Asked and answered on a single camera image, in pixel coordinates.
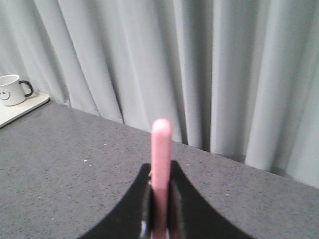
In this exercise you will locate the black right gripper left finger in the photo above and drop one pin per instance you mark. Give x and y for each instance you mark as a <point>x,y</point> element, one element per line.
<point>131,217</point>

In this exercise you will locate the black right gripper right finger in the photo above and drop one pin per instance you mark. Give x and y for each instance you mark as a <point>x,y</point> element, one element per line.
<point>190,216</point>

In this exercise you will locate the pink chopstick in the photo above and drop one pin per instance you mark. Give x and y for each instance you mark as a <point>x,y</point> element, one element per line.
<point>160,167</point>

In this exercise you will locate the grey curtain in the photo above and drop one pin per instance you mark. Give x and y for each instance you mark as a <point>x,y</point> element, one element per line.
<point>239,78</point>

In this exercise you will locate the white tray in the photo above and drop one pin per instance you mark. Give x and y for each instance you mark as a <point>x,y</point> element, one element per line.
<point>10,113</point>

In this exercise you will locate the white smiley mug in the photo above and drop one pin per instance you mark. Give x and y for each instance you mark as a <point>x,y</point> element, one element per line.
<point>13,90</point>

